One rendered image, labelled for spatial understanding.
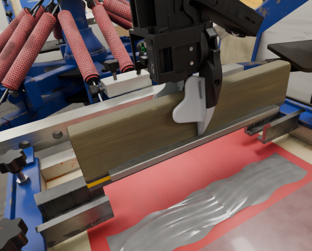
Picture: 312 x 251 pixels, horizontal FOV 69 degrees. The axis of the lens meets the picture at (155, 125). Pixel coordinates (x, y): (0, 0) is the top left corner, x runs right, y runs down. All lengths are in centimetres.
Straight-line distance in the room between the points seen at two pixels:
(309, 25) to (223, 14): 232
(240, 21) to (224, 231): 29
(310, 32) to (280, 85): 217
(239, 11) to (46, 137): 44
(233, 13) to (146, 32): 11
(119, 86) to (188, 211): 35
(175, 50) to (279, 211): 29
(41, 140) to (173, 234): 34
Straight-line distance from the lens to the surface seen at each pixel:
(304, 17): 263
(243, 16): 32
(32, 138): 55
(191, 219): 38
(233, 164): 48
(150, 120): 29
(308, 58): 115
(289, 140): 57
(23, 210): 43
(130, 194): 44
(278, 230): 40
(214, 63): 28
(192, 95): 29
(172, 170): 47
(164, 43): 25
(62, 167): 52
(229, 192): 42
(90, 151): 29
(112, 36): 86
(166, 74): 26
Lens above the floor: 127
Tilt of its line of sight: 31 degrees down
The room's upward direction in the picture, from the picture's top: 8 degrees counter-clockwise
